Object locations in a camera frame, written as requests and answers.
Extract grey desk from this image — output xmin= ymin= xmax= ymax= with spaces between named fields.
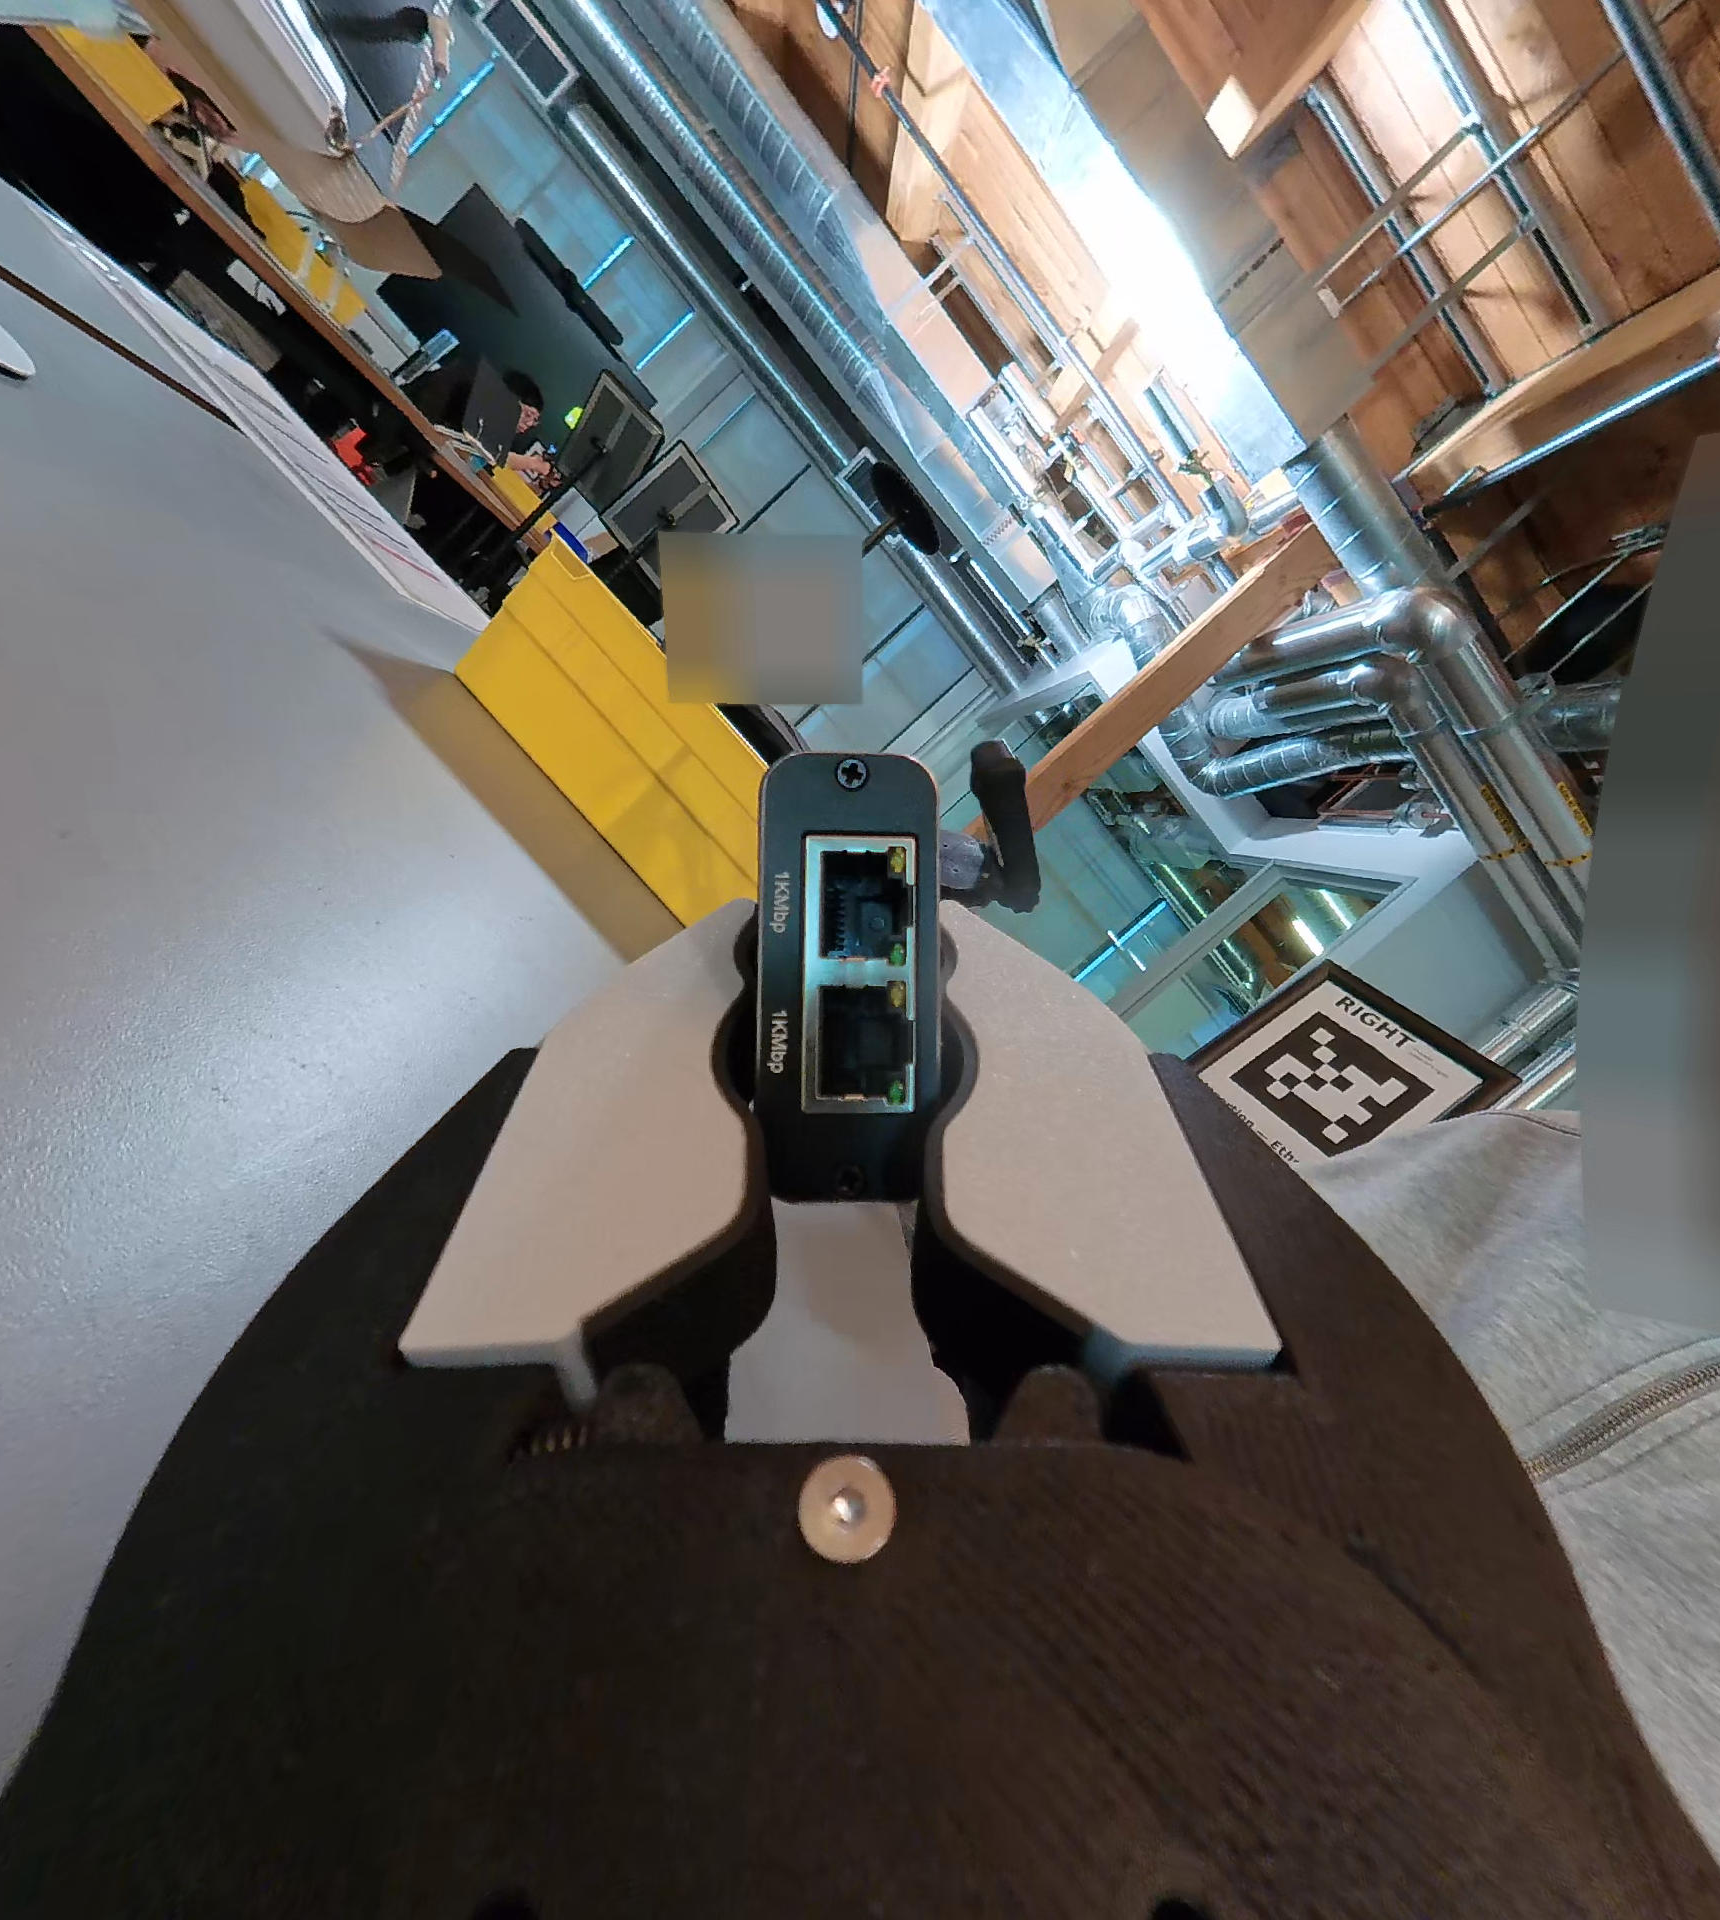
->
xmin=0 ymin=105 xmax=741 ymax=1920

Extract black wall screen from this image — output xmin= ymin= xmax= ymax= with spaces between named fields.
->
xmin=386 ymin=187 xmax=630 ymax=370

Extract framed marker sign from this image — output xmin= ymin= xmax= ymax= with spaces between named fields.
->
xmin=1185 ymin=961 xmax=1525 ymax=1164

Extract person's grey hoodie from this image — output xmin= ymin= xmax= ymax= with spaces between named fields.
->
xmin=1301 ymin=1106 xmax=1720 ymax=1920

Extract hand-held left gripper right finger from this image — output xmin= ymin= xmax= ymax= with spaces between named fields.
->
xmin=915 ymin=904 xmax=1281 ymax=1374

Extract silver insulated pipes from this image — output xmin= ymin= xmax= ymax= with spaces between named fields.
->
xmin=1189 ymin=585 xmax=1598 ymax=963

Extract wooden beam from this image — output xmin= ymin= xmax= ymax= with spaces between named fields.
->
xmin=1015 ymin=525 xmax=1349 ymax=834

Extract white printed sheet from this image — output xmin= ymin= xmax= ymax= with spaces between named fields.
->
xmin=42 ymin=211 xmax=492 ymax=632

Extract black round lamp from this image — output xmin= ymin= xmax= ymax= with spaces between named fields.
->
xmin=860 ymin=456 xmax=947 ymax=559

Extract yellow plastic bin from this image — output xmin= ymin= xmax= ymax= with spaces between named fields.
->
xmin=454 ymin=542 xmax=771 ymax=925

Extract black network adapter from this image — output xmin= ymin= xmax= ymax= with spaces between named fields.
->
xmin=757 ymin=751 xmax=942 ymax=1207

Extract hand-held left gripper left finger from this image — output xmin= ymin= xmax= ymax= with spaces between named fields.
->
xmin=394 ymin=900 xmax=780 ymax=1412

